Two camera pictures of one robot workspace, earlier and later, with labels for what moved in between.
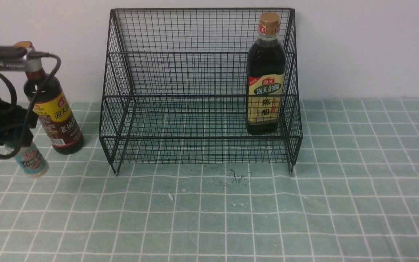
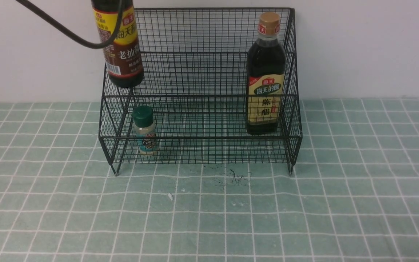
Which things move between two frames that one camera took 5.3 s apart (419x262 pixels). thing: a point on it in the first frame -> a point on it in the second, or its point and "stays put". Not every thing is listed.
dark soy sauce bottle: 59,120 -> 122,56
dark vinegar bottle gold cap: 266,78 stays put
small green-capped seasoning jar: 31,160 -> 146,129
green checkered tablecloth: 180,180 stays put
